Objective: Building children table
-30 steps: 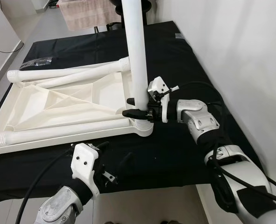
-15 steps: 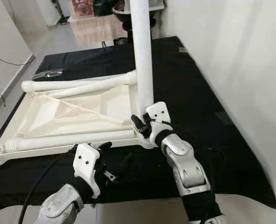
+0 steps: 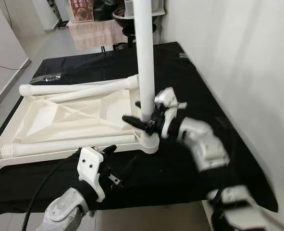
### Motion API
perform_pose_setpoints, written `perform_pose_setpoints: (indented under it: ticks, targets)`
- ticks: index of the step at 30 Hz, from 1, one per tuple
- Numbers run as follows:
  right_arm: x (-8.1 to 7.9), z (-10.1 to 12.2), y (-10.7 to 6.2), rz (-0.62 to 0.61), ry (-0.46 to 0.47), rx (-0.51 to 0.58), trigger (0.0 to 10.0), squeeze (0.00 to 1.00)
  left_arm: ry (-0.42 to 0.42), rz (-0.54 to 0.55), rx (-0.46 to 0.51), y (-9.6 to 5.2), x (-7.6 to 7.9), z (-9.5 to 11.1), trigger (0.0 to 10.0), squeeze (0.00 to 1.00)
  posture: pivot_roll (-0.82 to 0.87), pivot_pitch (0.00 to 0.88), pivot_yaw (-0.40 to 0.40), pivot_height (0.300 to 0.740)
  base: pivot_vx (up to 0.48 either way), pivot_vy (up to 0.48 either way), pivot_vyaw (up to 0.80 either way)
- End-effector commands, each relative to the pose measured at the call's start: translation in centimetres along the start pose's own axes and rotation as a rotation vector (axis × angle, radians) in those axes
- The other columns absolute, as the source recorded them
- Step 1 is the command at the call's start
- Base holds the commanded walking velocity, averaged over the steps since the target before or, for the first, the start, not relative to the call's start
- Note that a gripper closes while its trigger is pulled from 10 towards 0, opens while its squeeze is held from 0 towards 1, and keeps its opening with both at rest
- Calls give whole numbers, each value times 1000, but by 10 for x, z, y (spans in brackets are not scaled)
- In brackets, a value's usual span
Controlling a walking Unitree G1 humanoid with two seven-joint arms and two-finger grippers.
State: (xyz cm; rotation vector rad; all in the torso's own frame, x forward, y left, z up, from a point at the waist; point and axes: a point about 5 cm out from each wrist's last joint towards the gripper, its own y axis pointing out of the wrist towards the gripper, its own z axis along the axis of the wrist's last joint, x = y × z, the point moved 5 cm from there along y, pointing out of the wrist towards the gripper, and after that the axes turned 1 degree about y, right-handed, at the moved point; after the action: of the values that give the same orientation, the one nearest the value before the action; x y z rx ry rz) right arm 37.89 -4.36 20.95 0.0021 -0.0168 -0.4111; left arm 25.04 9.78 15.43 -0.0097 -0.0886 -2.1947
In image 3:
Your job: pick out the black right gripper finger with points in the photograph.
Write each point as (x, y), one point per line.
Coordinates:
(136, 121)
(138, 104)

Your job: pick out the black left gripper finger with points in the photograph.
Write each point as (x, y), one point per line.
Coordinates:
(129, 164)
(109, 149)

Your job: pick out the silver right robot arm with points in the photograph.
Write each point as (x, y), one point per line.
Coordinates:
(204, 144)

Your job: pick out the black table cloth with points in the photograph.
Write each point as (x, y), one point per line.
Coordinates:
(156, 179)

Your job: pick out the white plastic table top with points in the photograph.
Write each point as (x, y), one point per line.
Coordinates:
(69, 118)

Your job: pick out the grey tape strip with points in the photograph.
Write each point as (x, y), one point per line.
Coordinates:
(183, 55)

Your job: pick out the black round stool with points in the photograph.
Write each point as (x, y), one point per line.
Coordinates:
(127, 30)

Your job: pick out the black bowl with steel rim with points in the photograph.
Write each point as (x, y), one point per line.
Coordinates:
(122, 17)

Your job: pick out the clear plastic wrap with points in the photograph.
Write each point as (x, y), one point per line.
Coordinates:
(45, 78)

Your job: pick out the black plastic bag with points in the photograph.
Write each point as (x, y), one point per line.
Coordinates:
(103, 9)

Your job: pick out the red printed box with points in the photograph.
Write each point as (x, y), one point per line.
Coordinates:
(80, 9)

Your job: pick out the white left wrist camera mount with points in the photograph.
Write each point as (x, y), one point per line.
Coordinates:
(90, 166)

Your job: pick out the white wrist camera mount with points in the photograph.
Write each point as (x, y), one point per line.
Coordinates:
(166, 98)
(90, 166)

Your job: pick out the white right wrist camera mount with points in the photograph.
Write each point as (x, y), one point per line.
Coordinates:
(166, 98)

